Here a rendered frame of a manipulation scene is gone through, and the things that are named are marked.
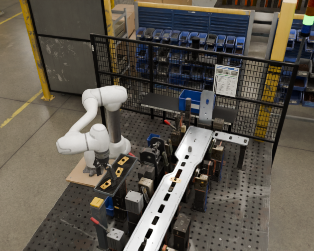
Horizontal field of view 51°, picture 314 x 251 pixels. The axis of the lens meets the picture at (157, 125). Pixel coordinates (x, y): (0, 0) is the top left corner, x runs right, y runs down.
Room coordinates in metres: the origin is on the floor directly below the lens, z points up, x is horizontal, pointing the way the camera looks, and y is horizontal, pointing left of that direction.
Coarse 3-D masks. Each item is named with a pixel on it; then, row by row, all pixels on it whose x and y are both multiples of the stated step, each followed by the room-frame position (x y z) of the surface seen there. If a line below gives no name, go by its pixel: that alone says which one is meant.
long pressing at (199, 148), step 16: (192, 128) 2.24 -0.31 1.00; (192, 144) 2.03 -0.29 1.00; (208, 144) 2.03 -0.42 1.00; (192, 160) 1.84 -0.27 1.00; (160, 192) 1.52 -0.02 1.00; (176, 192) 1.52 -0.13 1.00; (176, 208) 1.39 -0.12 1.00; (144, 224) 1.27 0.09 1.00; (160, 224) 1.26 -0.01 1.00; (160, 240) 1.15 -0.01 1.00
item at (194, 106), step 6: (186, 90) 2.63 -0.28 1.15; (180, 96) 2.53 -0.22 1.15; (186, 96) 2.63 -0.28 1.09; (192, 96) 2.61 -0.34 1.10; (198, 96) 2.59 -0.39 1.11; (180, 102) 2.49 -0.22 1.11; (192, 102) 2.45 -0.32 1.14; (198, 102) 2.42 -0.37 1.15; (180, 108) 2.48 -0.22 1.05; (192, 108) 2.44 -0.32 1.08; (198, 108) 2.42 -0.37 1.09
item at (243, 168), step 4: (244, 140) 2.08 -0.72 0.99; (240, 148) 2.05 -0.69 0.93; (244, 148) 2.03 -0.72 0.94; (240, 152) 2.05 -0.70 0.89; (244, 152) 2.04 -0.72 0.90; (240, 156) 2.05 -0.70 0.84; (240, 160) 2.04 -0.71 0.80; (236, 164) 2.09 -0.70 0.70; (240, 164) 2.04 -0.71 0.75; (236, 168) 2.04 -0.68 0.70; (240, 168) 2.04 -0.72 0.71; (244, 168) 2.04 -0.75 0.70
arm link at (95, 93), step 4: (84, 92) 2.01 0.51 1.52; (88, 92) 1.99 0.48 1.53; (92, 92) 1.98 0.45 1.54; (96, 92) 1.98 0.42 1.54; (84, 96) 1.95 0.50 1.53; (88, 96) 1.93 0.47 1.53; (92, 96) 1.94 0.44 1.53; (96, 96) 1.95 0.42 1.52; (100, 96) 1.96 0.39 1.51; (84, 100) 1.90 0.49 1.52; (100, 100) 1.95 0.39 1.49; (100, 104) 1.95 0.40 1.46
